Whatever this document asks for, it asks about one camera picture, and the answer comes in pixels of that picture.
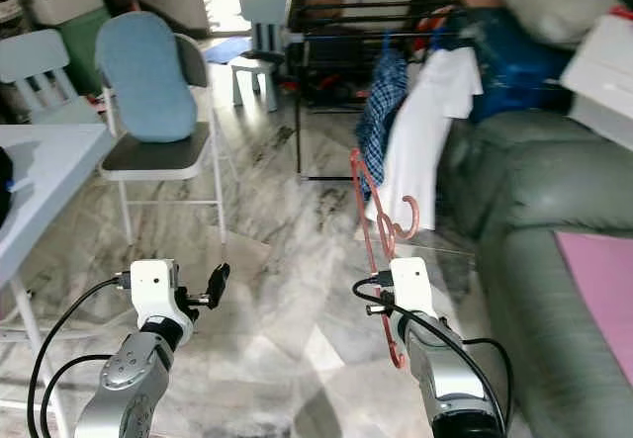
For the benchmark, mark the blue plaid shirt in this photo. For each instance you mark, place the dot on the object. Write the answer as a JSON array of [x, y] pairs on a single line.
[[384, 97]]

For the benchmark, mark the white folding chair dark seat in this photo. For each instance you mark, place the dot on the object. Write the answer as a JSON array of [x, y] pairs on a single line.
[[158, 156]]

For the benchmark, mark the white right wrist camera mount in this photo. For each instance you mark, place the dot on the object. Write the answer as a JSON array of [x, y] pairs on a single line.
[[410, 285]]

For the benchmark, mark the beige pillow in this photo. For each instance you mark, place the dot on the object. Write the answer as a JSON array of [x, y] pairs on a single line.
[[554, 3]]

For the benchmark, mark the white drawer cabinet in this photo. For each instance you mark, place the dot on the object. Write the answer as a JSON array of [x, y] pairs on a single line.
[[603, 77]]

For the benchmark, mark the blue suitcase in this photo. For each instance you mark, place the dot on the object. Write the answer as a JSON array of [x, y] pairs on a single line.
[[519, 72]]

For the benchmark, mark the white shirt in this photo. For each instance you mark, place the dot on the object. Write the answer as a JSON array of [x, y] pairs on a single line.
[[425, 122]]

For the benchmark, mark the black metal drying rack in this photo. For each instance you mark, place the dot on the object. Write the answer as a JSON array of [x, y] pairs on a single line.
[[298, 112]]

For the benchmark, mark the pink mat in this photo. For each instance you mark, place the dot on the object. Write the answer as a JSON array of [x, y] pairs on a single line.
[[598, 300]]

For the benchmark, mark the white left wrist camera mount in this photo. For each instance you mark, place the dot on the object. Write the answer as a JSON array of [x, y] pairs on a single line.
[[155, 290]]

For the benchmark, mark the pink plastic hanger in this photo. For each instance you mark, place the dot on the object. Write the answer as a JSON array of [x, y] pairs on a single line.
[[415, 218]]

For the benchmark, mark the blue plastic hanger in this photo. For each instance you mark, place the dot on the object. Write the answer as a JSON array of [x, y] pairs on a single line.
[[387, 44], [437, 41]]

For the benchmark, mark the black garment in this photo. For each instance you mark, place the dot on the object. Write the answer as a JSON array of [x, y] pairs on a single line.
[[6, 191]]

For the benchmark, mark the grey green sofa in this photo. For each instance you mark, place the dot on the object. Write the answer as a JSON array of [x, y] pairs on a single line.
[[524, 191]]

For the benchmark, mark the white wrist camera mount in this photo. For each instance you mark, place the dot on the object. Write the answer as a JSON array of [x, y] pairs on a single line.
[[410, 285], [155, 290]]

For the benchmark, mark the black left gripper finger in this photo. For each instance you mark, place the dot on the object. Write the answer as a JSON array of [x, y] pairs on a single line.
[[219, 285]]

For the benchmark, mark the green storage box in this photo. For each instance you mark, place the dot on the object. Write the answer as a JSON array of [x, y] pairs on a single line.
[[84, 38]]

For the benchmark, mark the light blue cushion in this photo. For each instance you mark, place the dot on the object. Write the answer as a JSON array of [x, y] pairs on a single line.
[[143, 77]]

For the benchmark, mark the blue floor mat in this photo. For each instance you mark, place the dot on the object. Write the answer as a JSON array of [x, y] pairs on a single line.
[[223, 52]]

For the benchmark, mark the white plastic folding table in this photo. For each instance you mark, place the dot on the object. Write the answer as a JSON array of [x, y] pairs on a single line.
[[49, 171]]

